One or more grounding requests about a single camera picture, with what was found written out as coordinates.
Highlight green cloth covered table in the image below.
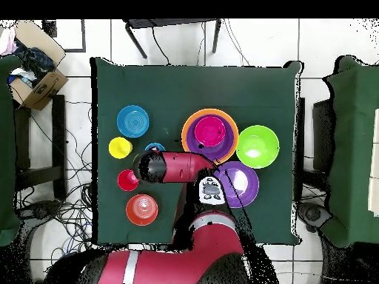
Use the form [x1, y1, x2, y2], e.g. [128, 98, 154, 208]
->
[0, 55, 24, 247]
[321, 55, 379, 249]

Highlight red plastic cup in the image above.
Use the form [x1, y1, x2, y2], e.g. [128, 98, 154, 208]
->
[117, 169, 140, 192]

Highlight white panel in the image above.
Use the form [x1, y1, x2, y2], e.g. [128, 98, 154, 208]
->
[367, 108, 379, 217]

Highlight blue plastic cup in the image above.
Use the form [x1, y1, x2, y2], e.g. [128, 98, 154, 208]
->
[144, 142, 166, 152]

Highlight cardboard box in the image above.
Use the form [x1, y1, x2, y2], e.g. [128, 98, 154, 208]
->
[8, 19, 70, 111]

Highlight purple plastic bowl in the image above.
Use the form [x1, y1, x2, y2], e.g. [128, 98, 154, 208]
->
[185, 113, 237, 163]
[213, 160, 261, 209]

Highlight grey round floor foot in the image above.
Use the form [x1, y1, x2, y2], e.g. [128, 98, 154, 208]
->
[297, 202, 332, 233]

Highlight pink plastic bowl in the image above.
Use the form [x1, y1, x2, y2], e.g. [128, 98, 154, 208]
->
[193, 115, 227, 148]

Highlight black stand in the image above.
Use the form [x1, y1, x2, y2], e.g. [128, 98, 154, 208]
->
[312, 98, 337, 174]

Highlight blue plastic bowl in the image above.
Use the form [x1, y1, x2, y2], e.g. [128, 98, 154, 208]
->
[116, 104, 150, 139]

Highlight pile of clothes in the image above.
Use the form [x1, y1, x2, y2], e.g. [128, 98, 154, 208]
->
[0, 27, 57, 88]

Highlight black floor device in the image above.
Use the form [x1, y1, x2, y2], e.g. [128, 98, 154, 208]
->
[17, 199, 64, 221]

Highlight yellow plastic cup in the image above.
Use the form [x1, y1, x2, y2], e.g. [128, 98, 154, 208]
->
[108, 136, 133, 160]

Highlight large orange plastic bowl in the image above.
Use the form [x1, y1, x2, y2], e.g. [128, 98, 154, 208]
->
[181, 108, 240, 167]

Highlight black floor frame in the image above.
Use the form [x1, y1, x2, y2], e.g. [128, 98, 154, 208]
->
[41, 18, 87, 53]

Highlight dark green tablecloth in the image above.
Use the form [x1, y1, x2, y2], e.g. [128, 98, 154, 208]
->
[90, 56, 304, 246]

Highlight small red-orange plastic bowl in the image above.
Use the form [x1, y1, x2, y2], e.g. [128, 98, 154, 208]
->
[125, 193, 159, 227]

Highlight tangle of floor cables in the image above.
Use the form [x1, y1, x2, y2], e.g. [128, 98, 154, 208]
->
[14, 97, 98, 284]

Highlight green plastic bowl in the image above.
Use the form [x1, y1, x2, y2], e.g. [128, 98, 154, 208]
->
[235, 124, 281, 169]

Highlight black metal frame table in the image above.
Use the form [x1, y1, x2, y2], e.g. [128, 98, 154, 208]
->
[122, 18, 223, 59]

